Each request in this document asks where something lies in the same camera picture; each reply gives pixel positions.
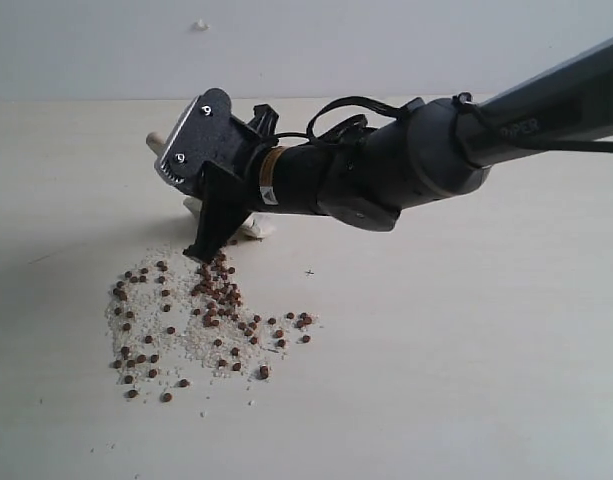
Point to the white blob on wall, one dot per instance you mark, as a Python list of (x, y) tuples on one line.
[(200, 26)]

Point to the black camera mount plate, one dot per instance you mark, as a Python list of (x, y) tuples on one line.
[(208, 136)]

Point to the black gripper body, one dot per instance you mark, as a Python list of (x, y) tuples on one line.
[(283, 180)]

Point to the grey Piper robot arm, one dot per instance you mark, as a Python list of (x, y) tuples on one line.
[(364, 176)]

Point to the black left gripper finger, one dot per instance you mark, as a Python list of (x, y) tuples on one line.
[(224, 209)]

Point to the pile of brown pellets and grains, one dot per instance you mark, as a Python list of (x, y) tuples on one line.
[(192, 366)]

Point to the wooden paint brush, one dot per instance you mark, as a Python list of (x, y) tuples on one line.
[(256, 226)]

